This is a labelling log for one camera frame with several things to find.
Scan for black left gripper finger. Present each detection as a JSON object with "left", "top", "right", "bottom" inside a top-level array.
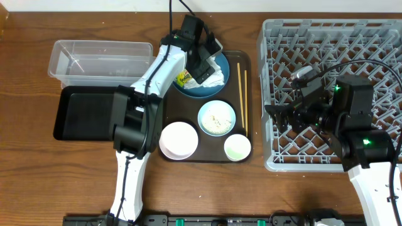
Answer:
[
  {"left": 200, "top": 32, "right": 223, "bottom": 58},
  {"left": 190, "top": 61, "right": 215, "bottom": 84}
]

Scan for white napkin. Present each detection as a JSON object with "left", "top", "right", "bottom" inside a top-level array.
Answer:
[{"left": 183, "top": 56, "right": 224, "bottom": 89}]

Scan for yellow green snack wrapper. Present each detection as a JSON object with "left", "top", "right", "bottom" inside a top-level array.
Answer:
[{"left": 175, "top": 70, "right": 192, "bottom": 87}]

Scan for dark blue plate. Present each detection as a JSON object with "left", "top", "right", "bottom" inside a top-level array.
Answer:
[{"left": 173, "top": 53, "right": 230, "bottom": 99}]

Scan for light blue bowl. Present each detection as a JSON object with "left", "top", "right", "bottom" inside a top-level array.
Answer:
[{"left": 197, "top": 100, "right": 236, "bottom": 136}]

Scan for rice leftovers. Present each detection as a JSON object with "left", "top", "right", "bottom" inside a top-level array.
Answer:
[{"left": 202, "top": 110, "right": 232, "bottom": 135}]

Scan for pale green cup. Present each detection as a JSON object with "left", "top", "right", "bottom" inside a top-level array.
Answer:
[{"left": 224, "top": 134, "right": 251, "bottom": 161}]

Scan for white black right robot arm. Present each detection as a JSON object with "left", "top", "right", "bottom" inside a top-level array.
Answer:
[{"left": 264, "top": 59, "right": 401, "bottom": 225}]

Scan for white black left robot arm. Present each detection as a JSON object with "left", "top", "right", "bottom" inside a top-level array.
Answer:
[{"left": 106, "top": 35, "right": 223, "bottom": 225}]

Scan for grey dishwasher rack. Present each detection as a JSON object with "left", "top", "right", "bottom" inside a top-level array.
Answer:
[{"left": 257, "top": 19, "right": 401, "bottom": 173}]

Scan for wooden chopstick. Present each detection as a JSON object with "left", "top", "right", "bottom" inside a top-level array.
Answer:
[
  {"left": 244, "top": 70, "right": 248, "bottom": 137},
  {"left": 237, "top": 62, "right": 245, "bottom": 128}
]

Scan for dark brown serving tray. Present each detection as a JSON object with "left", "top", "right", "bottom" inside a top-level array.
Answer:
[{"left": 163, "top": 51, "right": 253, "bottom": 163}]

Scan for pink white bowl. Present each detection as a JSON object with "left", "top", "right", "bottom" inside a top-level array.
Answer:
[{"left": 159, "top": 122, "right": 198, "bottom": 161}]

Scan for clear plastic bin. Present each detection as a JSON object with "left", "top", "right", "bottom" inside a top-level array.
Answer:
[{"left": 48, "top": 40, "right": 154, "bottom": 87}]

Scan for black plastic tray bin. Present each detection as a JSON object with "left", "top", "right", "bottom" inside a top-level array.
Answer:
[{"left": 53, "top": 85, "right": 134, "bottom": 141}]

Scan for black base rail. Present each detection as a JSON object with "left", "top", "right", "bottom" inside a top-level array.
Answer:
[{"left": 62, "top": 213, "right": 367, "bottom": 226}]

